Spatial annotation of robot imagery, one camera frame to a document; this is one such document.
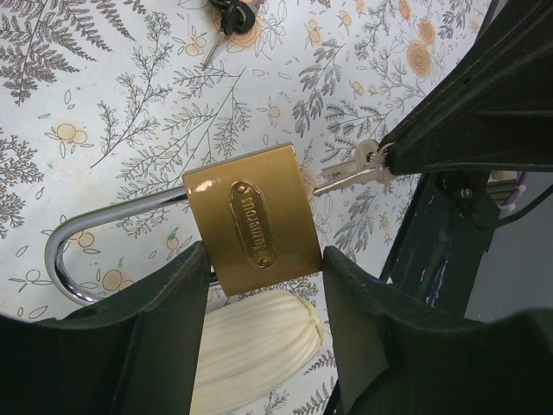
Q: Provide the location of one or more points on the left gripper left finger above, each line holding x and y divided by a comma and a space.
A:
134, 352

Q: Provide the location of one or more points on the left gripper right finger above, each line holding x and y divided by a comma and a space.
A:
396, 355

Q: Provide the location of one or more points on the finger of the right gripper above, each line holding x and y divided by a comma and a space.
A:
514, 137
510, 62

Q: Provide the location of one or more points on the brass silver padlock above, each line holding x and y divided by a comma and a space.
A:
252, 213

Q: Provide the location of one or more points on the black-headed key bunch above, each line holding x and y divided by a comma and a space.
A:
237, 17

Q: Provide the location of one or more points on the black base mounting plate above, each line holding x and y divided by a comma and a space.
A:
440, 243

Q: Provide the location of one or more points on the celery stalk toy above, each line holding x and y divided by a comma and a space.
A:
250, 347

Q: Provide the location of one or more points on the floral patterned table mat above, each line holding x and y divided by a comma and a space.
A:
105, 101

